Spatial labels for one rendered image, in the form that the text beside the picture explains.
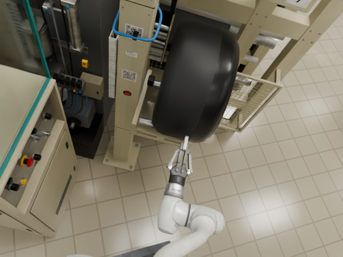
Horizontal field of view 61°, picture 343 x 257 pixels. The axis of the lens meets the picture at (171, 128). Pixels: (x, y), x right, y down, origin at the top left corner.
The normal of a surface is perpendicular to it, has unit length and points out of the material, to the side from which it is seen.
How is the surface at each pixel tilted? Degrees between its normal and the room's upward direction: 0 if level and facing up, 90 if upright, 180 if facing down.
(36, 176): 0
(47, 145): 0
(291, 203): 0
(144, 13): 90
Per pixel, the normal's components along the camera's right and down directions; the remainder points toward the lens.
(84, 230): 0.19, -0.44
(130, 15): -0.19, 0.86
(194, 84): 0.03, 0.20
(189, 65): 0.10, -0.05
